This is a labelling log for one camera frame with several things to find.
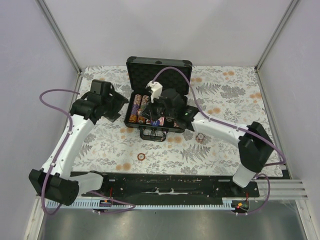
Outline red playing card deck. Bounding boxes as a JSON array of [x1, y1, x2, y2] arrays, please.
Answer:
[[146, 117, 165, 126]]

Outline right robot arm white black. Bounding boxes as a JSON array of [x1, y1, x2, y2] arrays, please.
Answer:
[[141, 86, 274, 197]]

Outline tan blue chip stack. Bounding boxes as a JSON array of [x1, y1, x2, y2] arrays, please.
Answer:
[[195, 133, 205, 143]]

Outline black poker set case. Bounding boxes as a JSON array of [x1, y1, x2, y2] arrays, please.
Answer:
[[124, 56, 193, 142]]

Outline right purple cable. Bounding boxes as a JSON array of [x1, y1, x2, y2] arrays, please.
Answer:
[[151, 66, 287, 215]]

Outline chip column in case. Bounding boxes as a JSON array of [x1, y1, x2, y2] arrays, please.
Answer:
[[129, 94, 142, 123], [137, 95, 149, 116]]

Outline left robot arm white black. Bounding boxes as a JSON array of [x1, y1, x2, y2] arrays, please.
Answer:
[[28, 80, 129, 206]]

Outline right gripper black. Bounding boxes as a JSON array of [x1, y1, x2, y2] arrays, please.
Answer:
[[141, 94, 176, 123]]

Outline aluminium frame rails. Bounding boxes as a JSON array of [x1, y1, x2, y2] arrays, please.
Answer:
[[23, 0, 320, 240]]

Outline orange red chip stack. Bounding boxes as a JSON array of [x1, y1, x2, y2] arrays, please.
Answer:
[[137, 116, 148, 124]]

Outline white slotted cable duct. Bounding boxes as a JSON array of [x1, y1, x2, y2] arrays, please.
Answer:
[[60, 198, 236, 211]]

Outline blue round blind button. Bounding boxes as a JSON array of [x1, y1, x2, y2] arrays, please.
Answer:
[[151, 120, 160, 126]]

